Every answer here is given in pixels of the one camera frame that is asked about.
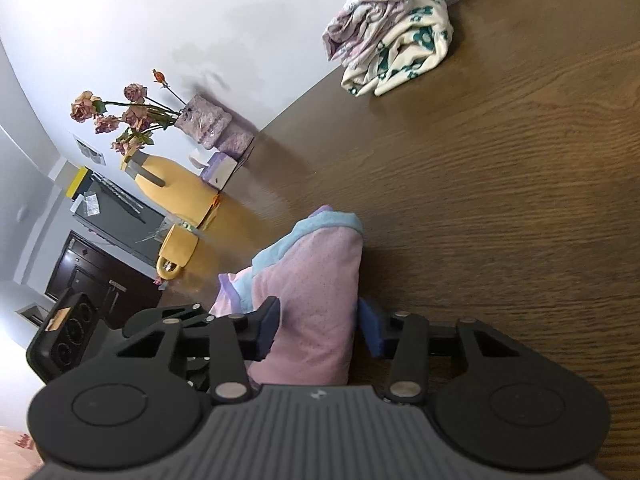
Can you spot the pink printed clothing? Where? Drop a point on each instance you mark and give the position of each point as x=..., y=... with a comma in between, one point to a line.
x=15, y=455

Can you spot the pink floral folded cloth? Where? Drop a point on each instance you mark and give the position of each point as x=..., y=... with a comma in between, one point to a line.
x=370, y=10

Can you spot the dried rose bouquet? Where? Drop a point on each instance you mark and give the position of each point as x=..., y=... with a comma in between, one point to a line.
x=134, y=92

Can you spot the wall picture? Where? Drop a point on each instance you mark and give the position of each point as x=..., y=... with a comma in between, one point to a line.
x=90, y=152

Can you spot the yellow mug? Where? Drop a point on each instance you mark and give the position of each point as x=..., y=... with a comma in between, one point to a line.
x=177, y=250

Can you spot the yellow thermos jug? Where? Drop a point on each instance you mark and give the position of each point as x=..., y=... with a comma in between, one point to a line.
x=175, y=187

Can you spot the pink blue mesh tank top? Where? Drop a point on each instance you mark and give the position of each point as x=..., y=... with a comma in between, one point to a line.
x=315, y=300

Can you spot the clear plastic pouch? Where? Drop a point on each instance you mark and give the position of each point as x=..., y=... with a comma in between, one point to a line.
x=92, y=203

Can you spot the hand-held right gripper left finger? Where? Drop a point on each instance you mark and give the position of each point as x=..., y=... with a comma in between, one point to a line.
x=267, y=327

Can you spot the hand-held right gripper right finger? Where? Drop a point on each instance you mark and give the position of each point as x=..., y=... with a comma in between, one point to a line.
x=371, y=331

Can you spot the cream green floral folded cloth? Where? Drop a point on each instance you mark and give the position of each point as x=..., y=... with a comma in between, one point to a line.
x=410, y=55

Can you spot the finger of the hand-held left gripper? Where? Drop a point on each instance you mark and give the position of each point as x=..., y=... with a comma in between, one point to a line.
x=150, y=316

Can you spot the yellow black box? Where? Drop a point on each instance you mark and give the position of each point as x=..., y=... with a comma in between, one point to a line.
x=77, y=182

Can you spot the purple tissue box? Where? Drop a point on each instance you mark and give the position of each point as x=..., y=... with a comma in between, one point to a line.
x=222, y=170

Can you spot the red snack packet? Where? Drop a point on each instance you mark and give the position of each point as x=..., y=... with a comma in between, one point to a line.
x=160, y=283

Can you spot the grey refrigerator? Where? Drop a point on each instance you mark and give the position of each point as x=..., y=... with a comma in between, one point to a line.
x=115, y=220

